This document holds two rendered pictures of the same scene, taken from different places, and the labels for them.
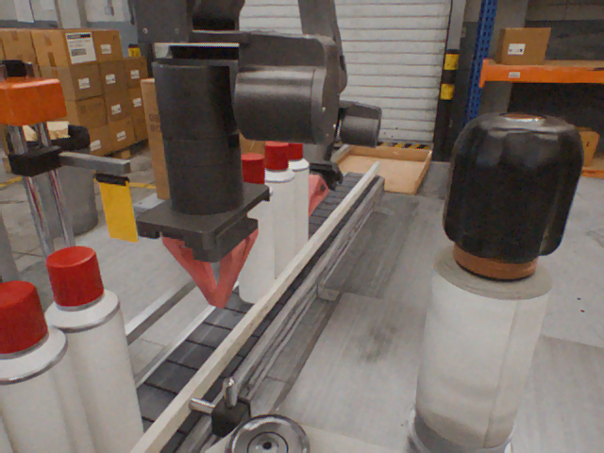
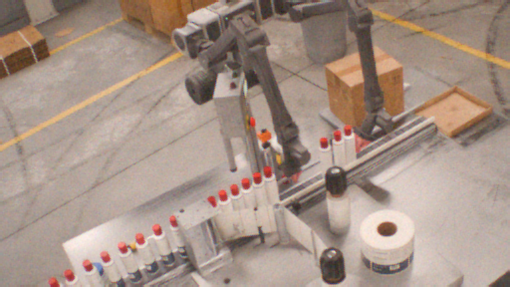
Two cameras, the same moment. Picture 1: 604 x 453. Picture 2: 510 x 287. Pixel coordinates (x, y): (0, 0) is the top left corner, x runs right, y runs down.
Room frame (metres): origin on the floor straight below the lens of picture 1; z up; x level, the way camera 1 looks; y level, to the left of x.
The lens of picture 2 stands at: (-1.11, -1.16, 2.67)
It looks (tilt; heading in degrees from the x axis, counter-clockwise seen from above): 37 degrees down; 44
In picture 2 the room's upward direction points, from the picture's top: 12 degrees counter-clockwise
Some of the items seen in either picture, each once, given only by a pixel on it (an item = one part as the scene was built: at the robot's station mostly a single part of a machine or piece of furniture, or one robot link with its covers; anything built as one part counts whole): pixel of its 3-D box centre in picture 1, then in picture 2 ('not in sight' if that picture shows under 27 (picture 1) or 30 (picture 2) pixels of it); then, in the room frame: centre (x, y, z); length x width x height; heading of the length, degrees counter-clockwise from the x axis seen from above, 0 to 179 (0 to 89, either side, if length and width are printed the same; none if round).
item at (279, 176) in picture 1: (277, 211); (339, 150); (0.61, 0.03, 0.98); 0.05 x 0.05 x 0.20
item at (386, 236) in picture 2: not in sight; (386, 242); (0.26, -0.39, 0.95); 0.20 x 0.20 x 0.14
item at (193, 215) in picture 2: not in sight; (195, 213); (-0.09, 0.21, 1.14); 0.14 x 0.11 x 0.01; 158
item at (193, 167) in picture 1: (206, 178); (291, 159); (0.33, 0.07, 1.13); 0.10 x 0.07 x 0.07; 158
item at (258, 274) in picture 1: (255, 231); (326, 158); (0.54, 0.06, 0.98); 0.05 x 0.05 x 0.20
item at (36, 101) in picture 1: (85, 260); (273, 164); (0.35, 0.19, 1.05); 0.10 x 0.04 x 0.33; 68
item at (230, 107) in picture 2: not in sight; (233, 104); (0.27, 0.26, 1.38); 0.17 x 0.10 x 0.19; 33
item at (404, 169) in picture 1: (377, 166); (453, 110); (1.26, -0.24, 0.85); 0.30 x 0.26 x 0.04; 158
